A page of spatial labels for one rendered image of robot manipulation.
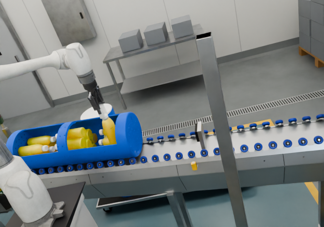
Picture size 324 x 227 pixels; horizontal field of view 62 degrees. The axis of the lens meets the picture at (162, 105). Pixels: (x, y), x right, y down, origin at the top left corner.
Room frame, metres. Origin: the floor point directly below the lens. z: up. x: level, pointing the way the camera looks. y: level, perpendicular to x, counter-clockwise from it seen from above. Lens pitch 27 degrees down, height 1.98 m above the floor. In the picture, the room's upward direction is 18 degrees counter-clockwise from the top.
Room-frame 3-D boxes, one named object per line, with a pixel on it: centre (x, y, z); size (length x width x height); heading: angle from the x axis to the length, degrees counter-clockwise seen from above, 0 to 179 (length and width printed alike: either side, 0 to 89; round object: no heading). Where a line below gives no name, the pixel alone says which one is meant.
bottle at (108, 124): (1.42, 0.34, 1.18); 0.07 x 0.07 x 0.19
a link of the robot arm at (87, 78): (1.41, 0.34, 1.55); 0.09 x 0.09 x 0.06
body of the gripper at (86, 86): (1.41, 0.34, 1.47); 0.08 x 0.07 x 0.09; 164
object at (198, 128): (1.32, -0.17, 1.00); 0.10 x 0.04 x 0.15; 163
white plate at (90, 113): (2.05, 0.55, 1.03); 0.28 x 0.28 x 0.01
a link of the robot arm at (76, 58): (1.42, 0.35, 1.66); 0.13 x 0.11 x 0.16; 35
